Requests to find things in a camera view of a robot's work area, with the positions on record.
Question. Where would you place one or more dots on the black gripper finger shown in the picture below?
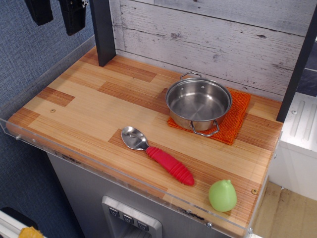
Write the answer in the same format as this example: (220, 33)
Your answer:
(74, 15)
(40, 11)

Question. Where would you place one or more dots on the dark support post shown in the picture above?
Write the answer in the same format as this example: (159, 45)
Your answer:
(102, 24)
(304, 54)

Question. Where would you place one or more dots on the stainless steel pot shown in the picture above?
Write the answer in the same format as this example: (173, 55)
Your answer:
(198, 104)

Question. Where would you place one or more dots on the green plastic pear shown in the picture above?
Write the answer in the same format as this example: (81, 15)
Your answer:
(222, 196)

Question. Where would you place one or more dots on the grey toy fridge cabinet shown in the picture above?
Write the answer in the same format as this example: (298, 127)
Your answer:
(84, 190)

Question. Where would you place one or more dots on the orange knitted cloth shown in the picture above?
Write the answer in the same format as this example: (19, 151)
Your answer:
(230, 126)

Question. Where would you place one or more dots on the red handled metal spoon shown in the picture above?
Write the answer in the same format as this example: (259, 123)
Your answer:
(136, 140)

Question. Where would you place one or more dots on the white ridged side counter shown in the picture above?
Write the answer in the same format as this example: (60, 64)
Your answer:
(294, 165)

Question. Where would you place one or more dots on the dark right support post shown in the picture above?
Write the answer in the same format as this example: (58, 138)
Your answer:
(304, 54)

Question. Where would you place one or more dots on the silver dispenser button panel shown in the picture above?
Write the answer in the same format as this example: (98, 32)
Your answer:
(126, 222)

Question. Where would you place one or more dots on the dark left support post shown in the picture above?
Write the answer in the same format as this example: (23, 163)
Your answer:
(102, 24)

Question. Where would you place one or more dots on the yellow object at corner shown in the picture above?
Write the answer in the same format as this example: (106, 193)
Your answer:
(30, 232)

